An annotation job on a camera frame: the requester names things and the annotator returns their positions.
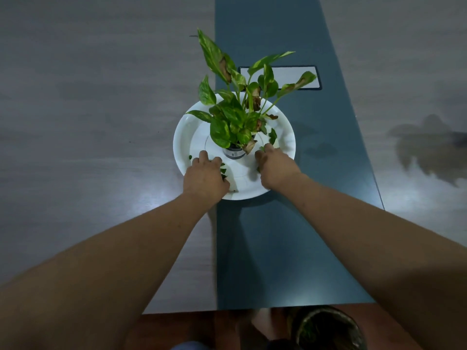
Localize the small grey plant pot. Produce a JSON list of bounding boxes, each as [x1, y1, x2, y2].
[[223, 144, 247, 160]]

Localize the dark round waste bin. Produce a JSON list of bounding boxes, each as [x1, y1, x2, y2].
[[286, 305, 368, 350]]

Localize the person's left hand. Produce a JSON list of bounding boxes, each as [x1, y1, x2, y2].
[[182, 150, 231, 204]]

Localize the person's right hand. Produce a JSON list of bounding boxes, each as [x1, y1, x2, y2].
[[254, 143, 302, 192]]

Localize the person's blue clothing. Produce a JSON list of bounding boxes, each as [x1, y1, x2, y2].
[[169, 341, 211, 350]]

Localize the white round plastic tray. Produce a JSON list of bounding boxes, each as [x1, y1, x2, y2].
[[173, 92, 296, 201]]

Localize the person's left forearm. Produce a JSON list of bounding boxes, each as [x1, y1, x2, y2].
[[0, 192, 220, 350]]

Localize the person's right forearm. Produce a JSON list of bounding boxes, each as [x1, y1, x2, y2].
[[274, 173, 467, 350]]

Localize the grey table cable hatch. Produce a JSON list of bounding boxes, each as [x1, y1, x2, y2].
[[238, 65, 323, 91]]

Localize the green leafy potted plant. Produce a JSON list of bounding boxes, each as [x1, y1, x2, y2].
[[185, 29, 317, 155]]

